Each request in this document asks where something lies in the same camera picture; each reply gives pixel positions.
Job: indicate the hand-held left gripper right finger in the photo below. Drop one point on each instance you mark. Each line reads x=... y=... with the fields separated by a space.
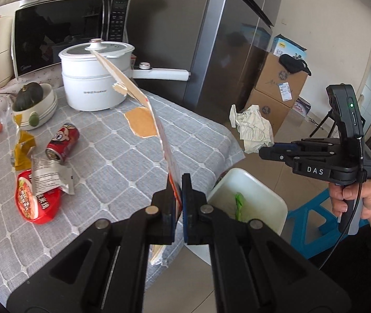
x=188 y=215

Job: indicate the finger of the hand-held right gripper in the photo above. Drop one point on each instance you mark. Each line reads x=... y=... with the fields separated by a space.
x=273 y=154
x=290 y=145

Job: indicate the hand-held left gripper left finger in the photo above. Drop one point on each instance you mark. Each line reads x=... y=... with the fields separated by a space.
x=164 y=216

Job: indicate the white tissue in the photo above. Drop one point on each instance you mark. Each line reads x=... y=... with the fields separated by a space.
x=254 y=127

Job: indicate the white trash bin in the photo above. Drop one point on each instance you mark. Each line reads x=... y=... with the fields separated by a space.
x=224 y=189

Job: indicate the person's right forearm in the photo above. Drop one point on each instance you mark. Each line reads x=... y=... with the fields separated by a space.
x=368 y=264

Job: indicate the small blue white pack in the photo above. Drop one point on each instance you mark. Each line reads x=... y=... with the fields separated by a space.
x=302 y=106

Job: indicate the black folding stand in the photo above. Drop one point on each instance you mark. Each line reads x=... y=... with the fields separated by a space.
x=327 y=120

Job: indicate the blue plastic stool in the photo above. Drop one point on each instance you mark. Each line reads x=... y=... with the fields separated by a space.
x=306 y=216

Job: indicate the grey checked tablecloth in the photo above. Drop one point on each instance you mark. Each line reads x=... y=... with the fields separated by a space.
x=100 y=176

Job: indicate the black bag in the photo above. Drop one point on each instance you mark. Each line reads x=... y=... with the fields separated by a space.
x=294 y=64

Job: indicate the blue white printed box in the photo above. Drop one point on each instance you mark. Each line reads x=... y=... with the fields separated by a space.
x=288 y=47

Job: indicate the grey refrigerator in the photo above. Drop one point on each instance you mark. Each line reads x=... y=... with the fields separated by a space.
x=231 y=55

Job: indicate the white printed wrapper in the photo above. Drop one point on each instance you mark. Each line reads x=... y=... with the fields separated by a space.
x=47 y=176

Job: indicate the red drink can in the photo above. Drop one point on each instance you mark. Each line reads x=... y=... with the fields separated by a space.
x=63 y=141

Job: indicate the red instant noodle bowl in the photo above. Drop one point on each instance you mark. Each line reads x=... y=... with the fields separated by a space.
x=35 y=206

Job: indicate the white electric pot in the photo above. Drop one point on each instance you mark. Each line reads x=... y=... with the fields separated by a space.
x=87 y=86

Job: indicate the yellow wrapper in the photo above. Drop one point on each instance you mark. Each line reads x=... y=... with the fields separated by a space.
x=22 y=153

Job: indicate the white bowl with green spots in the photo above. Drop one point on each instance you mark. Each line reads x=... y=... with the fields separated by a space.
x=48 y=107

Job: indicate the dark green pumpkin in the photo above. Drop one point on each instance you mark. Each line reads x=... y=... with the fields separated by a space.
x=27 y=97

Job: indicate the white pot lid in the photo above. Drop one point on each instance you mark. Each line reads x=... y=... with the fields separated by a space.
x=84 y=48

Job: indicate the white floral tablecloth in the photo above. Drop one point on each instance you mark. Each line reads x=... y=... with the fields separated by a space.
x=42 y=75

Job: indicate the black microwave oven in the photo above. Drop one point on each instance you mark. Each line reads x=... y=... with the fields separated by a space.
x=58 y=26

